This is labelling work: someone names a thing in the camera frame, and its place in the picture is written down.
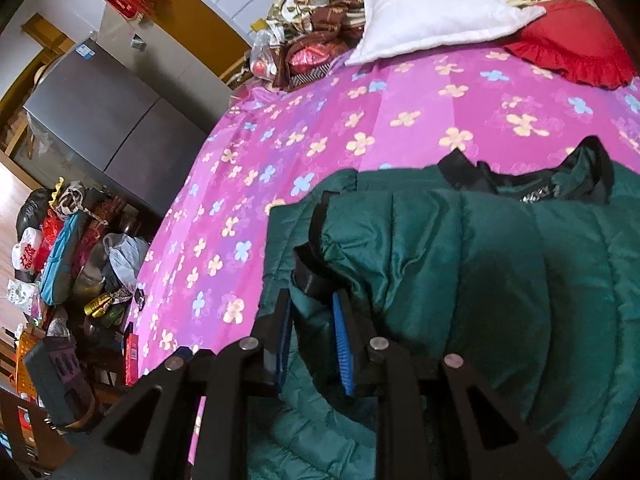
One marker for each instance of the white red-printed plastic bag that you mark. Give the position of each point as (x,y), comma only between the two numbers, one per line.
(27,252)

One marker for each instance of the brown wooden door frame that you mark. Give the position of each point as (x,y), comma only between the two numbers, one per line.
(200,15)

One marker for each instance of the grey refrigerator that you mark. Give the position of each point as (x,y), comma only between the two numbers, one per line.
(110,105)

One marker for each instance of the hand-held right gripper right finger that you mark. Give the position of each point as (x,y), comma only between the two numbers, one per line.
(346,357)

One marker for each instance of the dark green puffer jacket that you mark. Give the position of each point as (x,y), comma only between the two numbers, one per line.
(475,260)

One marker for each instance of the orange crate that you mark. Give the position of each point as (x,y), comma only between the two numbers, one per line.
(27,365)

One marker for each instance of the small white plastic bag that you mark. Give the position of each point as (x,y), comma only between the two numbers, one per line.
(21,292)

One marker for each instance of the pink floral bed sheet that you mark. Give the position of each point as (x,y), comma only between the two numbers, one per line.
(350,125)

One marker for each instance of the red ruffled pillow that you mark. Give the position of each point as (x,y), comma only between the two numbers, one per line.
(575,40)

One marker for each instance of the white pillow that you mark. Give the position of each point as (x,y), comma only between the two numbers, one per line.
(435,20)

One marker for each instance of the grey plastic bag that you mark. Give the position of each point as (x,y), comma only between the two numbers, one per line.
(125,260)

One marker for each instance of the dark grey box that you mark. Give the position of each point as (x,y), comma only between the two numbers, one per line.
(60,380)

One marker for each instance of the red flat box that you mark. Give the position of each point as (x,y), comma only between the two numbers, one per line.
(132,360)

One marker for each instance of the brown floral quilt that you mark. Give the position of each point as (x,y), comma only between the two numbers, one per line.
(335,0)

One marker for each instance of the blue bag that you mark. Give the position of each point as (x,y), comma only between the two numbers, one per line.
(62,260)

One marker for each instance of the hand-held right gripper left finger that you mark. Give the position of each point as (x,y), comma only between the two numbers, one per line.
(284,332)

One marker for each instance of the black bag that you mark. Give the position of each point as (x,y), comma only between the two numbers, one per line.
(30,212)

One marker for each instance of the red gift box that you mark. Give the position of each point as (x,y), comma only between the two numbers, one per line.
(310,62)

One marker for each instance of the clear plastic bag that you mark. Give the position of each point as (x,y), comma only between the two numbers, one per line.
(262,52)

